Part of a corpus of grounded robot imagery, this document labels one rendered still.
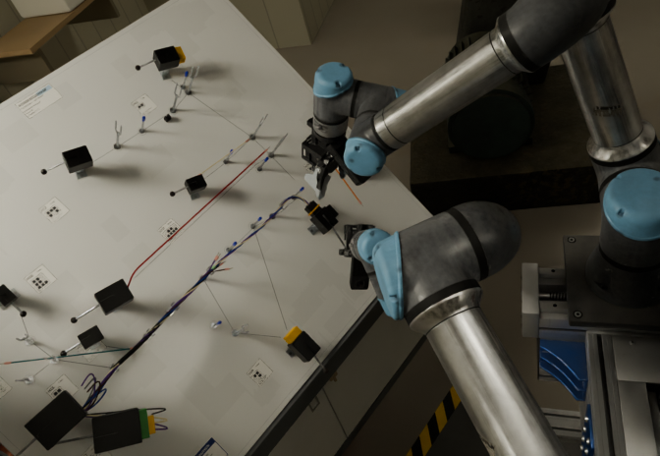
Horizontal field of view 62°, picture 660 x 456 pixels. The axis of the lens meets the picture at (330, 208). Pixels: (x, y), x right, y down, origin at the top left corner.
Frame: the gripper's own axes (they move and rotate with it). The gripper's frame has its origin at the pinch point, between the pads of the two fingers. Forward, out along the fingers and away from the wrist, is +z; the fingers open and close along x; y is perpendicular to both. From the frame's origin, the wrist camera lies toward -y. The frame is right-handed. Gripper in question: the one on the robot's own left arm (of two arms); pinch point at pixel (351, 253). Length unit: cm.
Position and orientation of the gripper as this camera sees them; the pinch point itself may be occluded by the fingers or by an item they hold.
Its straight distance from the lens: 149.9
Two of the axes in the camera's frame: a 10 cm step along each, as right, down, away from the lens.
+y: 0.4, -10.0, 0.6
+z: -1.2, 0.6, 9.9
